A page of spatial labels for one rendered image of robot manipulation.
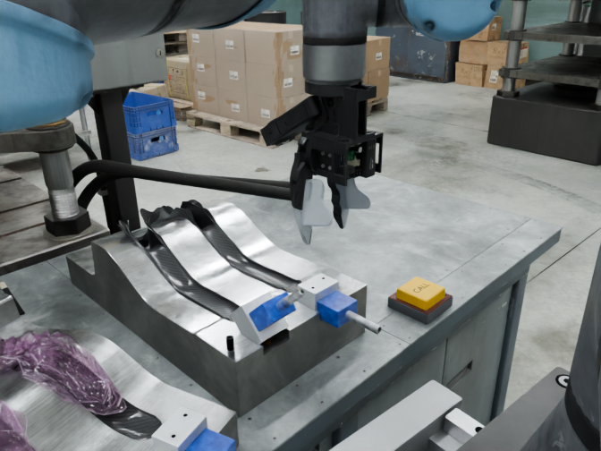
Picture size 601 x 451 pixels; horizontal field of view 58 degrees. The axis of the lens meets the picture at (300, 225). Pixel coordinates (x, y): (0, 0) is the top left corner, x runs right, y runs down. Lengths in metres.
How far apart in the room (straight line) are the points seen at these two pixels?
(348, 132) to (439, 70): 7.08
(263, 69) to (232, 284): 3.90
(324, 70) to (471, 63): 6.98
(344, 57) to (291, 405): 0.45
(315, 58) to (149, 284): 0.43
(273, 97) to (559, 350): 3.13
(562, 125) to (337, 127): 4.07
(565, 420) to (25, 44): 0.28
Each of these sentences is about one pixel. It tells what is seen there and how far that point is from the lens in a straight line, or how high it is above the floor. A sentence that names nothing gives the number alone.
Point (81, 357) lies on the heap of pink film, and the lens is 0.73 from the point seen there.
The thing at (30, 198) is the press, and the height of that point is 0.79.
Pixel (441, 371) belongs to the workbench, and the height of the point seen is 0.58.
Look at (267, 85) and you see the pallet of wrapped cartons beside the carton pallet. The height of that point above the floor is 0.50.
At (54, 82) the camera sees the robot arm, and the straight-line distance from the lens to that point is 0.19.
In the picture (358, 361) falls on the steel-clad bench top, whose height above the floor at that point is 0.80.
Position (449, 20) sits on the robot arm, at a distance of 0.50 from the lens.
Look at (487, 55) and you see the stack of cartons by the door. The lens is 7.49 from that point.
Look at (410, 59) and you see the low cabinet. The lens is 7.96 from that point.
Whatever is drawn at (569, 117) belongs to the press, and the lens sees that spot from 4.66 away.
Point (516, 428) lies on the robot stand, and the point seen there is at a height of 1.04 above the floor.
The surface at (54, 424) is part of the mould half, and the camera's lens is 0.70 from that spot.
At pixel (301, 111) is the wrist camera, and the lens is 0.69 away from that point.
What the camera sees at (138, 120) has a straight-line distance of 4.49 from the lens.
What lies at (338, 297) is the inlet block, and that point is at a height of 0.90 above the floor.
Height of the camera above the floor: 1.32
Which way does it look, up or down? 24 degrees down
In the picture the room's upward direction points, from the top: 1 degrees counter-clockwise
